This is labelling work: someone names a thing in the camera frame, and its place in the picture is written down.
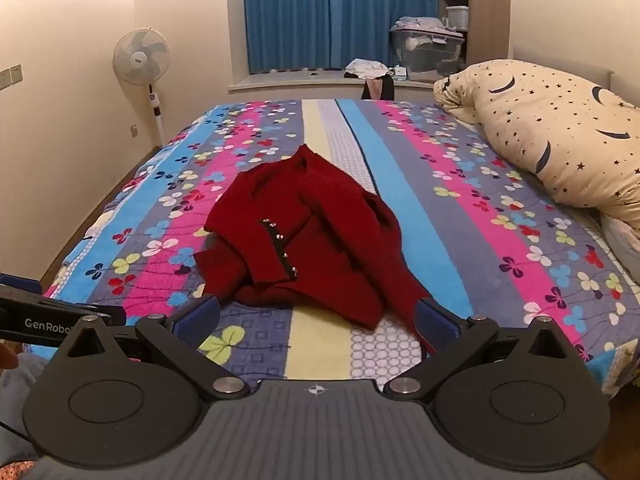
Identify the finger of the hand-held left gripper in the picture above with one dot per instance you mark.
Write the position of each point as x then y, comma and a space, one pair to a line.
20, 283

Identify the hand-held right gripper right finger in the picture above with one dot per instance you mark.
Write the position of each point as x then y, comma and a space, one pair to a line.
435, 322

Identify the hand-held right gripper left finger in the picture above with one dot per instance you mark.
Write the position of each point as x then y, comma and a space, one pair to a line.
197, 317

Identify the red knit sweater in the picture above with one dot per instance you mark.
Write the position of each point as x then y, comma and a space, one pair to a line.
320, 240

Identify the white clothes pile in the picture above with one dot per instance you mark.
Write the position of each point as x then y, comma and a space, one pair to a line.
365, 67

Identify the folded pale clothes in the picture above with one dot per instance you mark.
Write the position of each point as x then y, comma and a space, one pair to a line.
420, 24

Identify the person's left hand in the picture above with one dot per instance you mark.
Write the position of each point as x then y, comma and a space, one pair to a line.
6, 357

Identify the person's blue clothing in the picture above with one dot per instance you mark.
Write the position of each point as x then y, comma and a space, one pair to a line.
20, 400

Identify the striped floral bed sheet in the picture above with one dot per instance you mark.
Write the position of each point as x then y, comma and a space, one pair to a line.
425, 200

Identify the cream star print duvet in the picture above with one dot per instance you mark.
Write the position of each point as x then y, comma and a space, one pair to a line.
550, 130

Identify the white standing fan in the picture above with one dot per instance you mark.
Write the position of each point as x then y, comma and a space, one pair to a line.
141, 57

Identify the window sill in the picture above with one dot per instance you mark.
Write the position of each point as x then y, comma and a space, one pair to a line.
300, 80

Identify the clear plastic storage box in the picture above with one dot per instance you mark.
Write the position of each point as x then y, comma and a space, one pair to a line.
425, 55

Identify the blue curtain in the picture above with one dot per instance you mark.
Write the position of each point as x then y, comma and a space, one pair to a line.
330, 15

